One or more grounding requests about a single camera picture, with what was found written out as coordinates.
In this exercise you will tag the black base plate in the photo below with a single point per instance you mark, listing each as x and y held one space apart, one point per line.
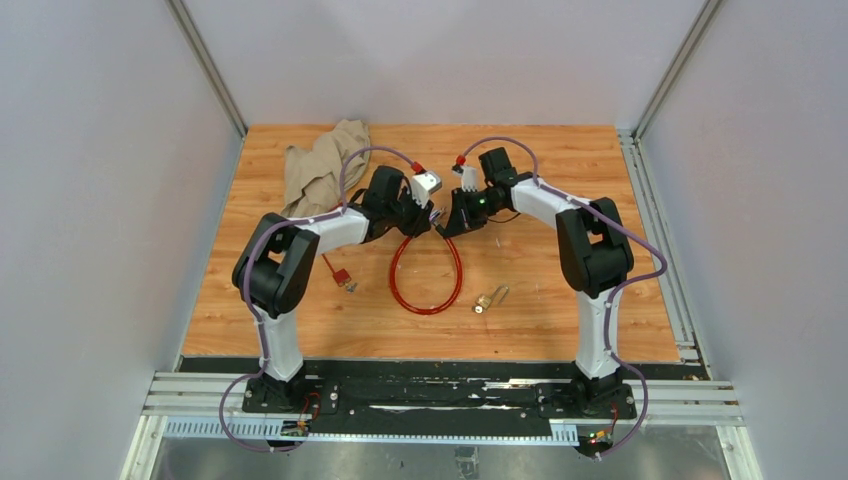
440 398

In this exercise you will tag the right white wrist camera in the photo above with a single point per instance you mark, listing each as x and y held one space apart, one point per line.
467 175

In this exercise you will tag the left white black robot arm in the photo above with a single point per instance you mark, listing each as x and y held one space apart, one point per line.
274 269

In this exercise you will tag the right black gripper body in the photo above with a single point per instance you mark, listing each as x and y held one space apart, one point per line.
474 207

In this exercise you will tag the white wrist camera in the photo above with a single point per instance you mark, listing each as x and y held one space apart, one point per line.
423 184
467 175

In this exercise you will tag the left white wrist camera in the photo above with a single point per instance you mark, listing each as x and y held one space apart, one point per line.
423 184

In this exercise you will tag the brass padlock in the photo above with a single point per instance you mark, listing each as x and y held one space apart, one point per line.
485 301

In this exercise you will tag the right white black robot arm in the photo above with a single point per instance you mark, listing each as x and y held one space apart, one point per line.
595 257

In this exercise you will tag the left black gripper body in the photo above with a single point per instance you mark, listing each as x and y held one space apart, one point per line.
407 215

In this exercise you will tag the silver key with ring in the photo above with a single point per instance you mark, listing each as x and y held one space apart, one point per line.
436 218

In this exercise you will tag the beige cloth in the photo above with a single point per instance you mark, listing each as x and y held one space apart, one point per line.
311 175

